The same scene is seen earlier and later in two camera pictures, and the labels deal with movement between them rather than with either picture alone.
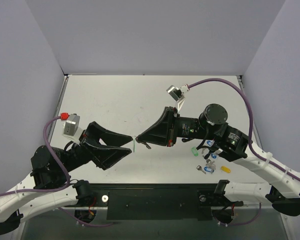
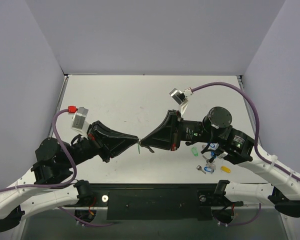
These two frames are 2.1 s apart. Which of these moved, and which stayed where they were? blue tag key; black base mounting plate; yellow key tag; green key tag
Moved: green key tag
Stayed: blue tag key; black base mounting plate; yellow key tag
